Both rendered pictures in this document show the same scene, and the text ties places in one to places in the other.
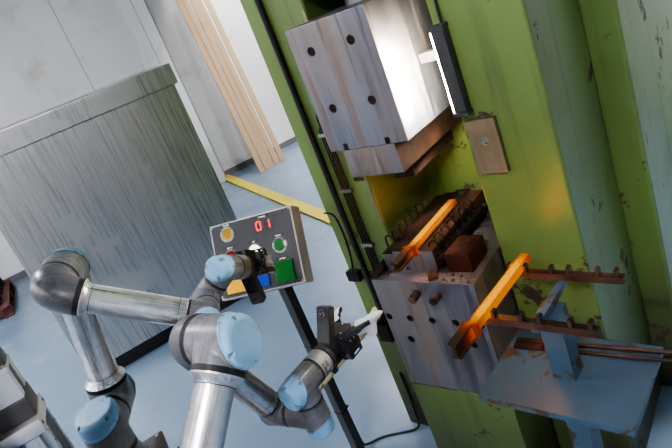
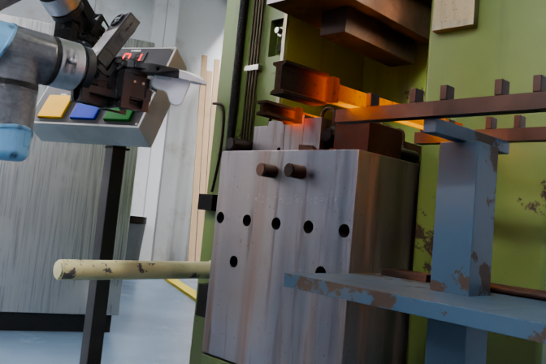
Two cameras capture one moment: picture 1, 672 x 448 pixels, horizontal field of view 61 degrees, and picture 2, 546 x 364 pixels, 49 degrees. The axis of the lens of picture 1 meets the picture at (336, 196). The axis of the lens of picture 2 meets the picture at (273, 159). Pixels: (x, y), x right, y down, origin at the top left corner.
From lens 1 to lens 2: 1.13 m
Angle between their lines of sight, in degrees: 24
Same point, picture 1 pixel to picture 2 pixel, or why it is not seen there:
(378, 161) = not seen: outside the picture
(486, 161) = (448, 9)
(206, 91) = (181, 175)
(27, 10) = not seen: hidden behind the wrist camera
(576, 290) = (515, 247)
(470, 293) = (349, 166)
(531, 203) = (490, 83)
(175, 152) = not seen: hidden behind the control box
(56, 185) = not seen: outside the picture
